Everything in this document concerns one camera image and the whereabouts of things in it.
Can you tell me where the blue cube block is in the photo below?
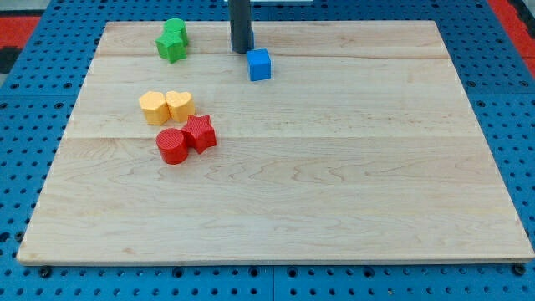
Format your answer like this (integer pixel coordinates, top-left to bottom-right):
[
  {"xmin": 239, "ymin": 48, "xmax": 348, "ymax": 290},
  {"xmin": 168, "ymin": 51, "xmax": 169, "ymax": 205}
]
[{"xmin": 246, "ymin": 48, "xmax": 272, "ymax": 81}]

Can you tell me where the red star block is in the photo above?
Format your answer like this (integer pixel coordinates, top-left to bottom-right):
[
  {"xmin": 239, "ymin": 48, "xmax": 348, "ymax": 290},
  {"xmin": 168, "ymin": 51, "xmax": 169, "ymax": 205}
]
[{"xmin": 181, "ymin": 115, "xmax": 217, "ymax": 154}]

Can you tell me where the light wooden board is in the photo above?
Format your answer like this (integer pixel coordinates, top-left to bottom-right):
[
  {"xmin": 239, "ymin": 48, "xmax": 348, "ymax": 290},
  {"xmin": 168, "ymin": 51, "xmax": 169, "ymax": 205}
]
[{"xmin": 17, "ymin": 21, "xmax": 534, "ymax": 266}]

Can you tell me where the red cylinder block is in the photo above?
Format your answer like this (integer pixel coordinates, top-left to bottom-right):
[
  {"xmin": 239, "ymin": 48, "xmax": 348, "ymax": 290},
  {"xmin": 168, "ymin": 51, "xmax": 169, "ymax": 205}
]
[{"xmin": 155, "ymin": 128, "xmax": 188, "ymax": 165}]

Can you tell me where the yellow heart block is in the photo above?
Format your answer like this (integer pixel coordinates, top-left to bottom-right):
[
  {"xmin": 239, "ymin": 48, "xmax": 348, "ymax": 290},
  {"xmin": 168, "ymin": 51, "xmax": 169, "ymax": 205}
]
[{"xmin": 165, "ymin": 91, "xmax": 196, "ymax": 122}]

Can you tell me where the yellow hexagon block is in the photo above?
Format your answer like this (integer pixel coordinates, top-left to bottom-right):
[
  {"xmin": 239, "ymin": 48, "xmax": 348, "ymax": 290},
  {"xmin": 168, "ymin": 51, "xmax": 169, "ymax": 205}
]
[{"xmin": 139, "ymin": 91, "xmax": 171, "ymax": 125}]

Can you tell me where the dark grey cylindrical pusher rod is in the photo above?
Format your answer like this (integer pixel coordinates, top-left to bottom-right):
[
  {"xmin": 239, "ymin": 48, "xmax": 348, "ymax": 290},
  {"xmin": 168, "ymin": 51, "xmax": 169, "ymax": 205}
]
[{"xmin": 228, "ymin": 0, "xmax": 253, "ymax": 54}]

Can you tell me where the green star block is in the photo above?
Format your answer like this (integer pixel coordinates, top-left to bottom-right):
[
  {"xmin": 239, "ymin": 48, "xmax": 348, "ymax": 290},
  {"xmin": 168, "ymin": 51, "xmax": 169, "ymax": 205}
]
[{"xmin": 155, "ymin": 33, "xmax": 187, "ymax": 64}]

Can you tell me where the green cylinder block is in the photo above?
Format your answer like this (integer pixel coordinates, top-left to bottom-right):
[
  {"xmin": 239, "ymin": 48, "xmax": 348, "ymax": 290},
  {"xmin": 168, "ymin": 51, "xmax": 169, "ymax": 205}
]
[{"xmin": 163, "ymin": 18, "xmax": 189, "ymax": 46}]

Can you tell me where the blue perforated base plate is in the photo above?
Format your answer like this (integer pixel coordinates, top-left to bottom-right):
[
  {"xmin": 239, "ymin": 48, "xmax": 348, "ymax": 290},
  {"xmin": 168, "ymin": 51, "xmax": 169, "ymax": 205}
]
[{"xmin": 1, "ymin": 0, "xmax": 534, "ymax": 300}]

